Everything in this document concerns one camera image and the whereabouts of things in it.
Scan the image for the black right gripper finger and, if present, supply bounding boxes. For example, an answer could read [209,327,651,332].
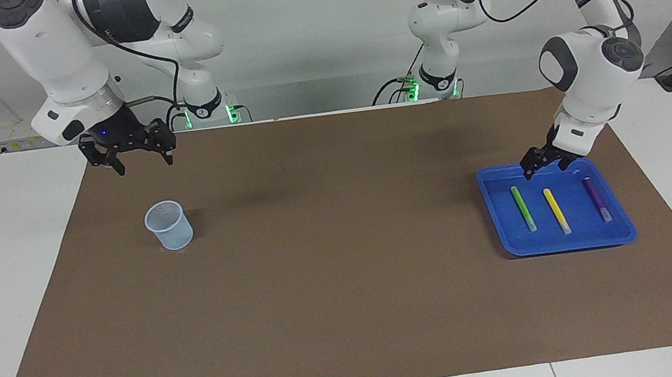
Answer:
[80,142,128,180]
[155,130,180,168]

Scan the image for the purple marker pen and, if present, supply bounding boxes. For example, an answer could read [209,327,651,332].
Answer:
[581,175,614,225]

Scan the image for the green marker pen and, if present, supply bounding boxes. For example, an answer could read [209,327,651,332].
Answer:
[510,184,538,234]

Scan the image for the yellow marker pen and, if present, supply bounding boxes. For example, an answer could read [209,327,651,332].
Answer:
[542,186,572,237]

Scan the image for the blue plastic tray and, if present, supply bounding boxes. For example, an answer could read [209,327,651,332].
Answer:
[475,150,639,262]

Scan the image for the green lit base connector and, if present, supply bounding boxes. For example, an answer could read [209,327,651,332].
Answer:
[394,72,424,105]
[221,90,253,126]

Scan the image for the white power strip box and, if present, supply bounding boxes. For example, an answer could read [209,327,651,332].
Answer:
[0,117,63,154]

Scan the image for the translucent plastic cup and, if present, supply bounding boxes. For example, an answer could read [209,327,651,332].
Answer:
[142,197,197,254]

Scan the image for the brown table mat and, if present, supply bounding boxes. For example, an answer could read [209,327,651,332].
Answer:
[0,72,672,377]

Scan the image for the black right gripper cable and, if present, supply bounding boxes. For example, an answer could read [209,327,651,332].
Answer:
[71,0,188,139]

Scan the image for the black base cable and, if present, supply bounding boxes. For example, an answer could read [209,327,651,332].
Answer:
[366,43,431,107]

